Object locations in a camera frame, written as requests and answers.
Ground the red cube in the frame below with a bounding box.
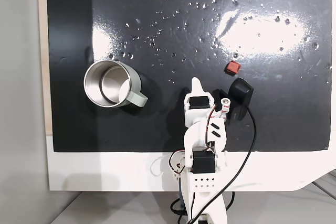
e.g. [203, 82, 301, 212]
[224, 60, 242, 77]

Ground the black glossy mat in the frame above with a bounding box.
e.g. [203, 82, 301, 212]
[46, 0, 333, 153]

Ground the stainless steel mug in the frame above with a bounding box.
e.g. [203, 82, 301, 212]
[83, 60, 149, 109]

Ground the pale wooden board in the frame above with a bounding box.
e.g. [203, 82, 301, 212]
[36, 0, 55, 137]

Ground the black oval camera box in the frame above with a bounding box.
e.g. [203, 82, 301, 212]
[226, 77, 255, 126]

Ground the black power cable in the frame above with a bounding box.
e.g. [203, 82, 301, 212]
[170, 192, 236, 218]

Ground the grey metal frame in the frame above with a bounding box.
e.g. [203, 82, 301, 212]
[311, 168, 336, 201]

